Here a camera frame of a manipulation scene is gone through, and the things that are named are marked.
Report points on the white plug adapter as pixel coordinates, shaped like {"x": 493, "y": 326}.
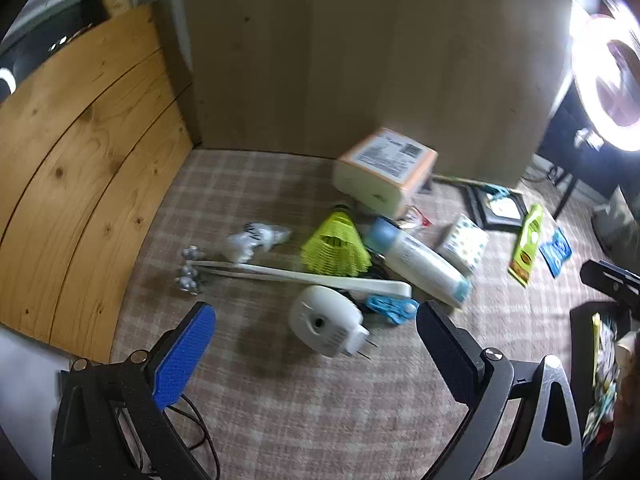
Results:
{"x": 325, "y": 317}

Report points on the patterned tissue pack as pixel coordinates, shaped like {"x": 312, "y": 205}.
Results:
{"x": 466, "y": 246}

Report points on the crumpled white wrapper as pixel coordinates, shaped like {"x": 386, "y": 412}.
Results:
{"x": 252, "y": 241}

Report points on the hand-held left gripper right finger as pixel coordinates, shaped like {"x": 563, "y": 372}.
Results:
{"x": 450, "y": 357}

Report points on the blue packet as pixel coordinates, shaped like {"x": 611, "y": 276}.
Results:
{"x": 556, "y": 251}

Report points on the beige wooden panel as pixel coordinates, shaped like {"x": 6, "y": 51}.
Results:
{"x": 325, "y": 60}

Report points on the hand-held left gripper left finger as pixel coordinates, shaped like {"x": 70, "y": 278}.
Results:
{"x": 182, "y": 355}

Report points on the pine wood board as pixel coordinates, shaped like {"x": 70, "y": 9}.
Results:
{"x": 85, "y": 185}

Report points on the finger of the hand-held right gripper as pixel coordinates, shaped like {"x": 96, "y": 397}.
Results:
{"x": 607, "y": 274}

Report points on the orange and white box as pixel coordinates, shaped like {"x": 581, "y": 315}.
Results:
{"x": 382, "y": 170}

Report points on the plaid cloth desktop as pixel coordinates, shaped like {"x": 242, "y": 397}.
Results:
{"x": 280, "y": 410}

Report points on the black picture frame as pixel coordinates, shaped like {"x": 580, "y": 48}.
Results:
{"x": 480, "y": 210}

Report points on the teal small item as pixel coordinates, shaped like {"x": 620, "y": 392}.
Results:
{"x": 494, "y": 191}

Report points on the black light stand leg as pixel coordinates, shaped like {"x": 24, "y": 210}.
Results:
{"x": 566, "y": 195}

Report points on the white bottle with blue cap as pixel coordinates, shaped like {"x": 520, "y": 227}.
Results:
{"x": 420, "y": 265}

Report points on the yellow green packet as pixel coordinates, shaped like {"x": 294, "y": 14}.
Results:
{"x": 527, "y": 245}

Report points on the colourful printed packet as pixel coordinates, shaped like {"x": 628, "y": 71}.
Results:
{"x": 605, "y": 360}

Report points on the yellow plastic shuttlecock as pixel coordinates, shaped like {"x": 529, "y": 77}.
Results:
{"x": 336, "y": 245}

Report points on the white roller ball massager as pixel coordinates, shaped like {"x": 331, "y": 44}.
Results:
{"x": 300, "y": 275}

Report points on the olive grey cloth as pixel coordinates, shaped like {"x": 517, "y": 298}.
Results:
{"x": 620, "y": 227}

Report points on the blue plastic clip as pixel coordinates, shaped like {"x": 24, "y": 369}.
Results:
{"x": 392, "y": 308}

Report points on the black storage box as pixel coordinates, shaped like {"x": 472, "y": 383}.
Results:
{"x": 582, "y": 340}

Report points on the small red and white item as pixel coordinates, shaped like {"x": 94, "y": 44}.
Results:
{"x": 419, "y": 217}

